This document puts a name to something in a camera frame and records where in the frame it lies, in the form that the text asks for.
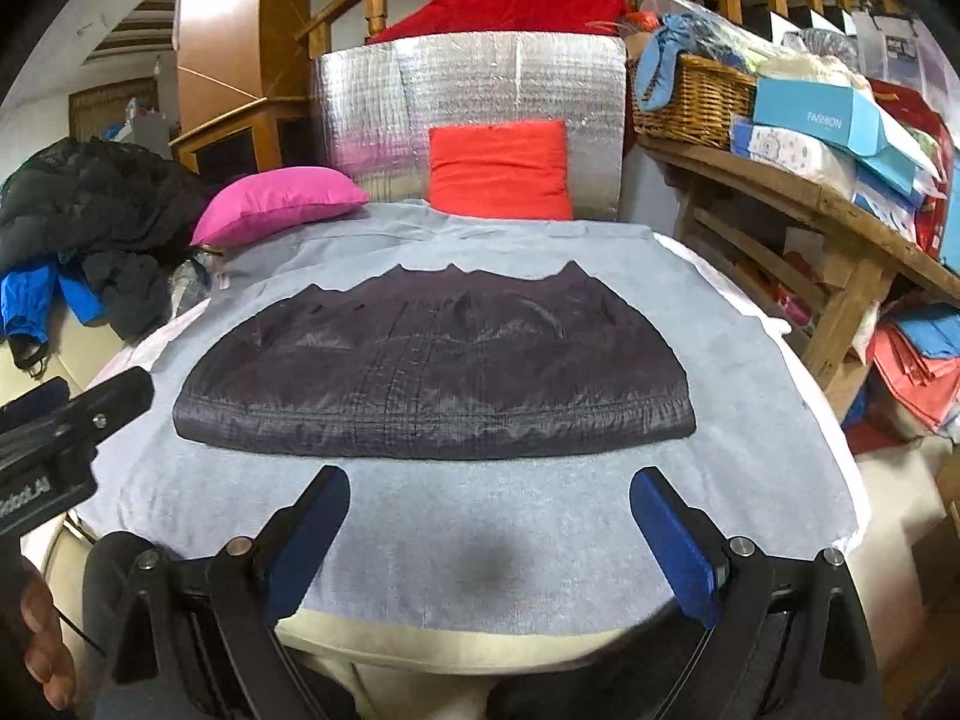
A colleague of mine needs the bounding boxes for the black quilted jacket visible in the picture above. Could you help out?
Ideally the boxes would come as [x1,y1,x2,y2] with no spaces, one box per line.
[172,261,697,462]

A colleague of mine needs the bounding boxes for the red bag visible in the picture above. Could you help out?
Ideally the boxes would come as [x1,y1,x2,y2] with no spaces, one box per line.
[870,82,957,256]

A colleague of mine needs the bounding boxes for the pile of dark coats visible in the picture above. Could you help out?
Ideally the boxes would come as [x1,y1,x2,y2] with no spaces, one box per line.
[0,136,218,342]

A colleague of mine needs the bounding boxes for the silver insulation mat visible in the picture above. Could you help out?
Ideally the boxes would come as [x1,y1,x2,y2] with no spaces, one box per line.
[311,34,629,222]

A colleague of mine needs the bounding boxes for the wooden bench table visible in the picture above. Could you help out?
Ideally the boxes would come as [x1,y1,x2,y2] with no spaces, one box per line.
[637,135,960,413]

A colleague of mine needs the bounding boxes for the clear plastic storage box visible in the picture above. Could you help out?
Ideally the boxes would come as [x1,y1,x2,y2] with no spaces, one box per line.
[851,7,953,91]

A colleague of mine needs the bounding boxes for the white patterned box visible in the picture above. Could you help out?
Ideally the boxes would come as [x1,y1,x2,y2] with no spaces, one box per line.
[731,120,856,200]

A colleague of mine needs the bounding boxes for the wooden stair railing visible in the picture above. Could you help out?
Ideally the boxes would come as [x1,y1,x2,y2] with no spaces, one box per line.
[296,0,893,61]

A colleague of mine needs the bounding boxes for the brown tiled column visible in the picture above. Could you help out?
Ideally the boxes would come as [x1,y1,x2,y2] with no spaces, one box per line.
[176,0,312,110]

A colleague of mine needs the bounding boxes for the dark wooden display shelf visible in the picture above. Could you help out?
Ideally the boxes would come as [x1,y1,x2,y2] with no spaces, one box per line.
[69,79,177,151]

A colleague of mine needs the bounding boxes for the blue cloth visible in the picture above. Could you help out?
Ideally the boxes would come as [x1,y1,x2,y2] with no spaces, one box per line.
[637,13,713,113]

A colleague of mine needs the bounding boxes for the blue and white box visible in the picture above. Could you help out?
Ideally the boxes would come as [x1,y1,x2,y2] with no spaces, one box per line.
[851,139,942,241]

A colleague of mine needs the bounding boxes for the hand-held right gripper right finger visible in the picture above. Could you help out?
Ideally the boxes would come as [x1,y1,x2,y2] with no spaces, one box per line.
[628,466,875,720]

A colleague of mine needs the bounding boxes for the wicker basket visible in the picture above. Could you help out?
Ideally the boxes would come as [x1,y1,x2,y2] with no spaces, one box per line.
[630,52,758,152]

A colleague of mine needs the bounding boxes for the red pillow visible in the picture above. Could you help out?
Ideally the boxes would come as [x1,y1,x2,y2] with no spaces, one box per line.
[427,118,575,220]

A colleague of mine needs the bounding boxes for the light blue shoebox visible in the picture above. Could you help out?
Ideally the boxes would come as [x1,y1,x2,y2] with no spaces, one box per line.
[752,79,938,173]

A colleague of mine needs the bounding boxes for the pink pillow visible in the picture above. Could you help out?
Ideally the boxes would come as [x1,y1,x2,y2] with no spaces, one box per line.
[190,169,372,248]

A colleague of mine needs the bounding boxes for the stack of folded cloths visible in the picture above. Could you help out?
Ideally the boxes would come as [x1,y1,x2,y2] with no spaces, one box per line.
[866,304,960,440]

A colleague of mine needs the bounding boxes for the red velvet cloth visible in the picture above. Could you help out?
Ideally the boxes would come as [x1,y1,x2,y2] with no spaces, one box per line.
[367,0,646,46]

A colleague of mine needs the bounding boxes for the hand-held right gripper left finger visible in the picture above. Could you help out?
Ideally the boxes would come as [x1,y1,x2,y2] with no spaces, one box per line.
[109,465,352,720]

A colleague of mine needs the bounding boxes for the cream sofa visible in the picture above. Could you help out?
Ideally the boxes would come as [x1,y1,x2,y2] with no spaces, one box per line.
[0,300,953,720]

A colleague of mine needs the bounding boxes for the grey blanket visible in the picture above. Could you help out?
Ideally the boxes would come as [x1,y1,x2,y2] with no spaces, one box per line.
[75,199,860,635]

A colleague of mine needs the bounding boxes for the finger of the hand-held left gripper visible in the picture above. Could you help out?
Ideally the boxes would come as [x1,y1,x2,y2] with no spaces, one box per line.
[73,367,155,429]
[0,379,70,433]

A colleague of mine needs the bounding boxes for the blue jacket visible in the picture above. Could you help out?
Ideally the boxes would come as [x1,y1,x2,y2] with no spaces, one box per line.
[0,259,106,346]

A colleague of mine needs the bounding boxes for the person's left hand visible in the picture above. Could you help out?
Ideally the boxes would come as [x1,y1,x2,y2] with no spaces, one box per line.
[15,559,77,713]

